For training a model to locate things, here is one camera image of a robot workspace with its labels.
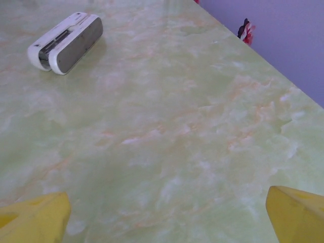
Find white clip on mat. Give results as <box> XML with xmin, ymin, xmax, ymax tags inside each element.
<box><xmin>27</xmin><ymin>12</ymin><xmax>104</xmax><ymax>75</ymax></box>

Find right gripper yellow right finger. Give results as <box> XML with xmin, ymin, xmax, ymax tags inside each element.
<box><xmin>265</xmin><ymin>185</ymin><xmax>324</xmax><ymax>243</ymax></box>

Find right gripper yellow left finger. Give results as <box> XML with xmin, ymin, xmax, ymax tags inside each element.
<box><xmin>0</xmin><ymin>191</ymin><xmax>71</xmax><ymax>243</ymax></box>

